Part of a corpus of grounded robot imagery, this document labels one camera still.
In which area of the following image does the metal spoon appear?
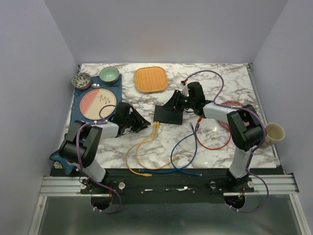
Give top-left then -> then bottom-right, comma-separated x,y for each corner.
91,84 -> 105,89

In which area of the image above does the dark network switch box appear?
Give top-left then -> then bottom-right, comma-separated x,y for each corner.
153,105 -> 183,125

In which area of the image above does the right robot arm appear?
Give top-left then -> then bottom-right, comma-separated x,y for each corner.
163,82 -> 266,192

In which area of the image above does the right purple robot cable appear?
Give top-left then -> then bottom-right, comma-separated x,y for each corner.
184,70 -> 270,213

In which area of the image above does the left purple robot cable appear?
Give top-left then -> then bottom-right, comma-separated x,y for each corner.
76,104 -> 123,214

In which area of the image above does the black mounting base plate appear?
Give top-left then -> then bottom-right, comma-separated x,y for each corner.
50,168 -> 286,205

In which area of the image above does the pink dotted plate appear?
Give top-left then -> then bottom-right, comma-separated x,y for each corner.
219,100 -> 244,129

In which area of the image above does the patterned dark bowl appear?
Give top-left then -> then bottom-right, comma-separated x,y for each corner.
71,72 -> 91,90

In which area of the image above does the green ceramic bowl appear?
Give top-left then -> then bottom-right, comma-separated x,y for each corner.
99,67 -> 120,84

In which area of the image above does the yellow ethernet cable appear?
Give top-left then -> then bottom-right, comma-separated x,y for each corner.
125,121 -> 157,177
134,121 -> 178,170

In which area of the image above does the red ethernet cable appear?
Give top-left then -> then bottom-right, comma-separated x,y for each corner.
195,117 -> 232,150

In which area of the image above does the pink and cream plate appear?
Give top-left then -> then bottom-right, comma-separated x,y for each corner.
79,89 -> 117,120

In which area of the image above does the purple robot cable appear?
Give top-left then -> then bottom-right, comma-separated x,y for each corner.
184,70 -> 270,213
76,104 -> 123,214

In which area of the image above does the orange woven square tray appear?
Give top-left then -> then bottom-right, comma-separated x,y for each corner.
134,66 -> 168,93

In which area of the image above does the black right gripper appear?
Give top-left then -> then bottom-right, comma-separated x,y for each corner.
161,90 -> 195,113

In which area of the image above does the blue star shaped dish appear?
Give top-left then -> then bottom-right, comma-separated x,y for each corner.
49,150 -> 74,176

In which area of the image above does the aluminium frame rail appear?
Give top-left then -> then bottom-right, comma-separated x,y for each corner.
39,175 -> 299,197

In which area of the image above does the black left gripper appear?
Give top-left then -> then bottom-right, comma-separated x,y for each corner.
124,109 -> 151,133

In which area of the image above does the floral ceramic mug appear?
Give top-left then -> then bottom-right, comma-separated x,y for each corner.
261,122 -> 285,149

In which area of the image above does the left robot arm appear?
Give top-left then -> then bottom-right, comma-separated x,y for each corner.
59,102 -> 151,193

